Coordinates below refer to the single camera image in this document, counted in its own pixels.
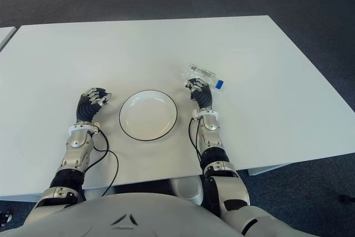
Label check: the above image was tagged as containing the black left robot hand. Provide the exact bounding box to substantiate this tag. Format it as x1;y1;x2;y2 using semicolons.
75;87;113;124

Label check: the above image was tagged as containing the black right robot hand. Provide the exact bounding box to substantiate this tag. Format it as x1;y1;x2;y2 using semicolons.
184;78;214;110

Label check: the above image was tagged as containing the clear bottle with blue cap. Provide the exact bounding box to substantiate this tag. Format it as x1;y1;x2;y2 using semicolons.
181;64;225;91

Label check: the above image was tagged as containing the white plate with black rim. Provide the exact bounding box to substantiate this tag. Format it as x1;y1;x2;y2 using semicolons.
119;89;179;142

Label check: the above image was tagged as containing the grey robot torso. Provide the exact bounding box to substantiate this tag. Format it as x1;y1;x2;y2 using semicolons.
23;192;245;237

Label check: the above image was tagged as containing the black wheeled stand base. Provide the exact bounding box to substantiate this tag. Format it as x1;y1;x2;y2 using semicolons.
0;210;12;225

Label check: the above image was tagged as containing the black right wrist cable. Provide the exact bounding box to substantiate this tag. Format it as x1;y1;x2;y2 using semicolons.
188;117;205;163

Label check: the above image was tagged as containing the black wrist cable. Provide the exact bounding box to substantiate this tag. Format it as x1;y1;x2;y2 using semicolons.
93;125;120;196
188;117;205;163

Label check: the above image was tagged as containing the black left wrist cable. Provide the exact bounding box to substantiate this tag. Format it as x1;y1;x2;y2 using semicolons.
93;125;120;196

